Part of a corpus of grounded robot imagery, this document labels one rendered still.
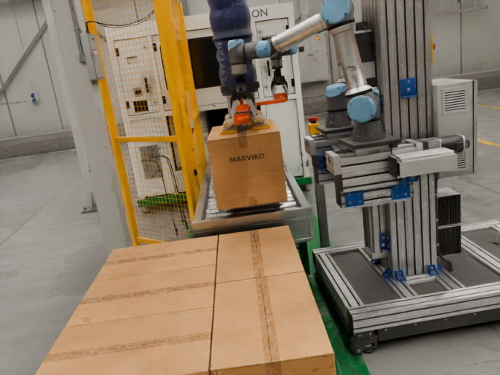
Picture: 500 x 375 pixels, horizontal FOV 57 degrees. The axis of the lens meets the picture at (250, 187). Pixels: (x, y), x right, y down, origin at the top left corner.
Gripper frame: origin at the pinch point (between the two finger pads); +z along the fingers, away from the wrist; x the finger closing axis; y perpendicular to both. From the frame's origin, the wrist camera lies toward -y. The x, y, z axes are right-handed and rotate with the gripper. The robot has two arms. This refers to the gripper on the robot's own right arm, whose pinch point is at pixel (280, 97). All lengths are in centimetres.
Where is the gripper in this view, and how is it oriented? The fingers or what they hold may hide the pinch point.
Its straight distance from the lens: 312.2
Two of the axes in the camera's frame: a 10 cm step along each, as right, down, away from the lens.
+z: 1.4, 9.5, 2.8
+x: 9.9, -1.4, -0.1
